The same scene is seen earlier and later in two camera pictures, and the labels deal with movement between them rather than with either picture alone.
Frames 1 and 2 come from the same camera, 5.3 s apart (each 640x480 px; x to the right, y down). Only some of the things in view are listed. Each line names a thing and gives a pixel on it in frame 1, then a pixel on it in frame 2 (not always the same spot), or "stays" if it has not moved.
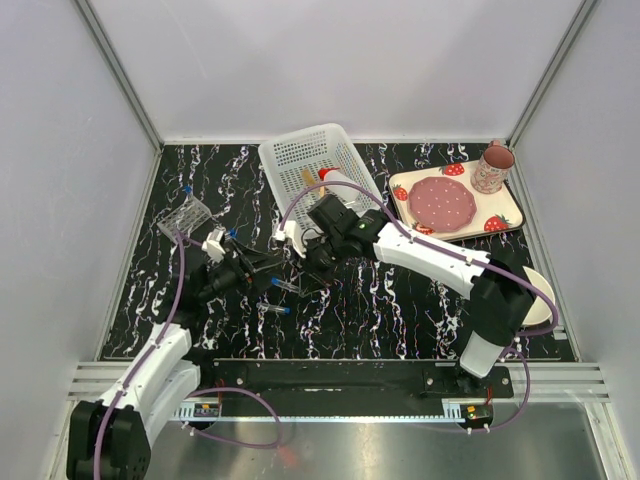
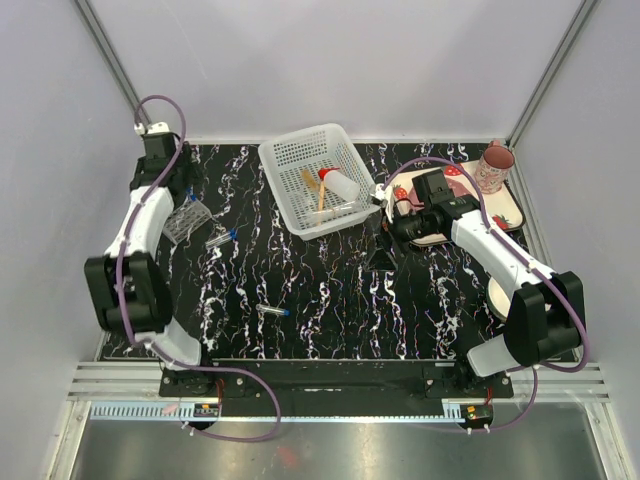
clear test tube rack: (185, 218) stays
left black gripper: (249, 261) to (193, 174)
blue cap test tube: (232, 234) stays
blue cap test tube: (264, 307) stays
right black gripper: (310, 284) to (383, 258)
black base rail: (355, 385) stays
